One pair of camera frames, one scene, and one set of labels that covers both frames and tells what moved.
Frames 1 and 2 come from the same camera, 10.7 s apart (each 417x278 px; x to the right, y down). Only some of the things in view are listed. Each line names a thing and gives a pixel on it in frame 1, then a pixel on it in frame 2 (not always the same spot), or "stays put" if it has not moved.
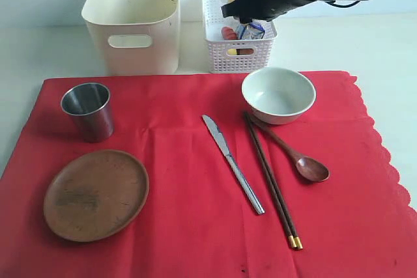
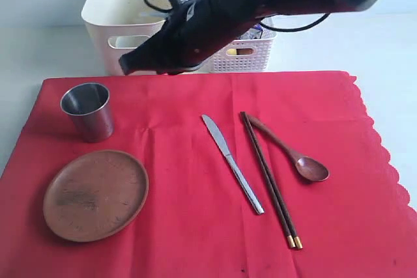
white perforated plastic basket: x=234 y=56 stays put
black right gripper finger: x=245 y=19 to x=176 y=71
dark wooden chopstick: x=296 y=236 to x=289 y=237
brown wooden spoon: x=311 y=168 stays put
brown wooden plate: x=94 y=194 stays put
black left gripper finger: x=244 y=5 to x=159 y=54
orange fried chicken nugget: x=244 y=51 stays put
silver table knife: x=234 y=164 stays put
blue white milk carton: x=252 y=30 stays put
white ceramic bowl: x=277 y=95 to x=128 y=41
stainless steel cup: x=90 y=103 stays put
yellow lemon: x=232 y=51 stays put
